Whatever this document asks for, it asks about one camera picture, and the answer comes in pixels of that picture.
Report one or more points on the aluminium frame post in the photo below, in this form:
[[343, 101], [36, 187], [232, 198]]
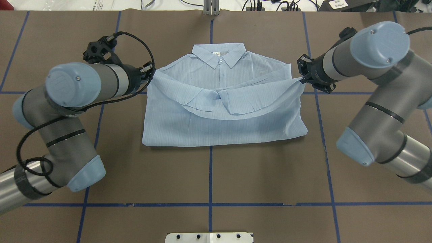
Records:
[[211, 7]]

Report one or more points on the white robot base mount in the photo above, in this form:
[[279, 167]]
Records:
[[209, 237]]

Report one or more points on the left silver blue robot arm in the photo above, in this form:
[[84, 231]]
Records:
[[57, 151]]

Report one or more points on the light blue button shirt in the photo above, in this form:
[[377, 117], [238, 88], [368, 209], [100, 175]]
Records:
[[222, 94]]

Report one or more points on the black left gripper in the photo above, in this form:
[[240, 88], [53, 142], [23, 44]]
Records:
[[135, 76]]

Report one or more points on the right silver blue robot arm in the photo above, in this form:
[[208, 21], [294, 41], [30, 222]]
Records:
[[382, 54]]

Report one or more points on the black labelled box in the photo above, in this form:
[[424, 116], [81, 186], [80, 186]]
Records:
[[348, 6]]

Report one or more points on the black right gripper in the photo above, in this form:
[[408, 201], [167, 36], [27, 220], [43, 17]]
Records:
[[317, 71]]

